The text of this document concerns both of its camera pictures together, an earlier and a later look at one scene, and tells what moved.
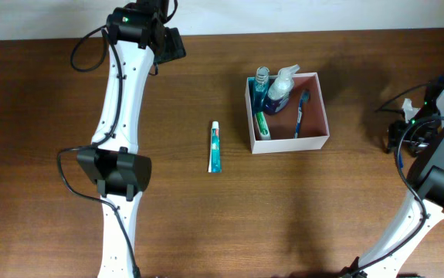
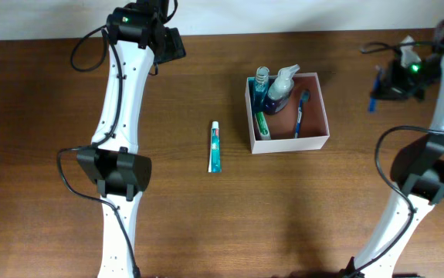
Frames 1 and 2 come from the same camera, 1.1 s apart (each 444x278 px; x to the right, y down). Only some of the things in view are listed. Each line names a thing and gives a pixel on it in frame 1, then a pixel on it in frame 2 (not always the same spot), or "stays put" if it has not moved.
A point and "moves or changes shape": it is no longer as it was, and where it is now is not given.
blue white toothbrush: [305, 97] stays put
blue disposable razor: [401, 160] moves or changes shape
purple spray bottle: [279, 91] stays put
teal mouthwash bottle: [260, 88] stays put
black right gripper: [417, 144] → [390, 88]
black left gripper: [174, 46] stays put
